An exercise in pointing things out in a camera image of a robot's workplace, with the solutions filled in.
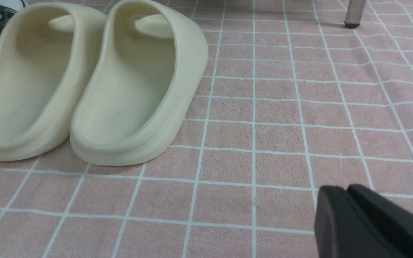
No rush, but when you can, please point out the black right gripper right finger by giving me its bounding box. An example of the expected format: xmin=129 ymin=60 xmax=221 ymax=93
xmin=346 ymin=184 xmax=413 ymax=258

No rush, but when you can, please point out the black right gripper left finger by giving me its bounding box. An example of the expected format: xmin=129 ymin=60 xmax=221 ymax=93
xmin=314 ymin=186 xmax=404 ymax=258

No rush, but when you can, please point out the chrome metal shoe rack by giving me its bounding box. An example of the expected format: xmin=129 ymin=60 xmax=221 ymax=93
xmin=224 ymin=0 xmax=368 ymax=29

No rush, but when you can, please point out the pink checkered cloth mat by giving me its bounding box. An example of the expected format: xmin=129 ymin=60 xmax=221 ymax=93
xmin=0 ymin=0 xmax=413 ymax=258

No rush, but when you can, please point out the cream right foam slipper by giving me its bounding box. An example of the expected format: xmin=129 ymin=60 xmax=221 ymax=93
xmin=70 ymin=0 xmax=209 ymax=166

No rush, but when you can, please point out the cream foam slipper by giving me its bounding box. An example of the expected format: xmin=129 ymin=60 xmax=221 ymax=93
xmin=70 ymin=0 xmax=209 ymax=166
xmin=0 ymin=2 xmax=107 ymax=162

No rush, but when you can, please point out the cream left foam slipper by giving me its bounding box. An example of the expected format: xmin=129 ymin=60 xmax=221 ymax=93
xmin=0 ymin=2 xmax=107 ymax=162

